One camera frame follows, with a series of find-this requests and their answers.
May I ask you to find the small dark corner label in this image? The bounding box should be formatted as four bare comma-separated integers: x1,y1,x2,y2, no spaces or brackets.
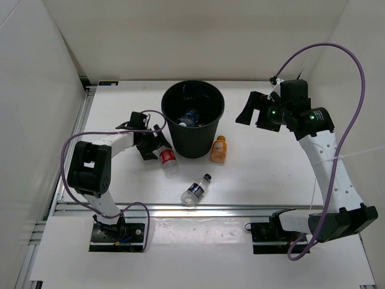
98,81,119,86

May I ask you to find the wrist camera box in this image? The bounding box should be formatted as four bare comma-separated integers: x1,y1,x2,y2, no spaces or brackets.
128,111,150,130
280,79,310,105

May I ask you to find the aluminium front rail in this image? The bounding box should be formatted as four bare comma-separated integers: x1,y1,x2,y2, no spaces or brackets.
49,203,345,219

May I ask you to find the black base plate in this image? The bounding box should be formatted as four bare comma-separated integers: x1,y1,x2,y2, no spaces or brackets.
88,220,146,253
244,222,301,255

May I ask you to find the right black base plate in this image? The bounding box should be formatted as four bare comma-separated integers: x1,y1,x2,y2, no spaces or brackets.
244,222,301,255

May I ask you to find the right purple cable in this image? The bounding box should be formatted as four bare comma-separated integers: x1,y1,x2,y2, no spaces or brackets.
269,42,366,261

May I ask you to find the white zip tie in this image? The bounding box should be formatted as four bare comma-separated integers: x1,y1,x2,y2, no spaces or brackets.
309,146,385,211

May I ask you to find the orange juice bottle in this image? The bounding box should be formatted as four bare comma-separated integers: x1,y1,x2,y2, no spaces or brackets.
210,135,227,164

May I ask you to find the aluminium left rail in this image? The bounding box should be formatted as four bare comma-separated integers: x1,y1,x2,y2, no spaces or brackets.
43,75,96,221

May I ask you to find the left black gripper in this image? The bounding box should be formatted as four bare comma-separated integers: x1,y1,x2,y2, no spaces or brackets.
136,124,171,160

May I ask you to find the blue label water bottle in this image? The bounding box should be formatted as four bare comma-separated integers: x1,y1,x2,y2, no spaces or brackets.
178,110,199,128

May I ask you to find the aluminium rail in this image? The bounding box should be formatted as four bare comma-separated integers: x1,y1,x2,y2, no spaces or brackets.
49,203,345,219
43,75,96,221

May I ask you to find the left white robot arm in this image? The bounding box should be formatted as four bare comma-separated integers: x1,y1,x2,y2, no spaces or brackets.
67,125,171,241

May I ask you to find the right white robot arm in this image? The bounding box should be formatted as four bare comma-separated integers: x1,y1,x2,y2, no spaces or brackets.
236,92,378,243

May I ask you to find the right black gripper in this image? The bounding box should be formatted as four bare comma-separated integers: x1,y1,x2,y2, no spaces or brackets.
235,92,291,132

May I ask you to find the red label water bottle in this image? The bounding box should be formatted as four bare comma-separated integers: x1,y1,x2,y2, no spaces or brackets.
159,146,179,178

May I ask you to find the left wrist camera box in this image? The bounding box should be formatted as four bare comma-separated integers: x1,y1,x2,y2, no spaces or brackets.
128,111,150,130

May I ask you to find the black plastic bin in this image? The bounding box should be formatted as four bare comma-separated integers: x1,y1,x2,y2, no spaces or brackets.
161,81,225,158

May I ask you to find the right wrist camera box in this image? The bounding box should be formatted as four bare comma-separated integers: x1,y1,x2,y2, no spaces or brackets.
280,79,310,105

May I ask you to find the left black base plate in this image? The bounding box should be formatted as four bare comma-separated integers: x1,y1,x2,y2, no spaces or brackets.
88,220,146,253

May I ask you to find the dark label small bottle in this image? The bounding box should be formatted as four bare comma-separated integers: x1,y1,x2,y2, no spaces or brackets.
180,173,212,207

